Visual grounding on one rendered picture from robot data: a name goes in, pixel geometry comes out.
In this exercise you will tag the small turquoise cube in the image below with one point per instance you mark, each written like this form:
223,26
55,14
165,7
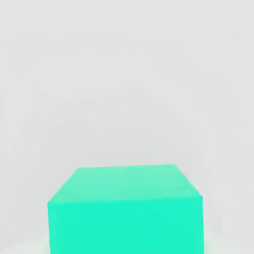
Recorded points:
126,218

